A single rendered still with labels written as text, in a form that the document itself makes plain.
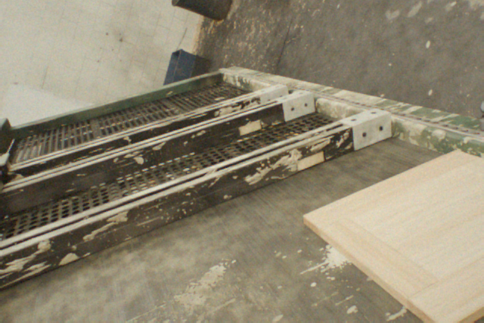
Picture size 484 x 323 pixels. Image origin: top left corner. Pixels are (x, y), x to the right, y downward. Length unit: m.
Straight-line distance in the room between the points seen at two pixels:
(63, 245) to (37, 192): 0.36
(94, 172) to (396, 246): 0.83
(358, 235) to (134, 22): 5.40
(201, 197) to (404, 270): 0.44
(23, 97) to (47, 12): 1.74
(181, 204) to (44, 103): 3.58
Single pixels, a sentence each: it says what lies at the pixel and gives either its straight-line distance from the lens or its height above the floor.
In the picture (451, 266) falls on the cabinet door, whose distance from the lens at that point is 0.66.
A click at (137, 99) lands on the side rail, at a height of 1.31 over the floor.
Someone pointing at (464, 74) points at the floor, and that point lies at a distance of 2.19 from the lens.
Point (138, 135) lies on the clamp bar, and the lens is 1.33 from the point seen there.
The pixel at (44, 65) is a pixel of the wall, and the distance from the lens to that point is 5.73.
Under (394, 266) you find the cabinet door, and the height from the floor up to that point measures 1.20.
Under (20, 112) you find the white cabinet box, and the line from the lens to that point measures 4.36.
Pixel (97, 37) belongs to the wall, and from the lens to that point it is 5.78.
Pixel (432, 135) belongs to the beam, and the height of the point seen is 0.90.
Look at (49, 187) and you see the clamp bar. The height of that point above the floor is 1.64.
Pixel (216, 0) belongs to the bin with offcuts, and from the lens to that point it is 5.07.
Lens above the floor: 1.71
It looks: 27 degrees down
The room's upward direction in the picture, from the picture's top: 74 degrees counter-clockwise
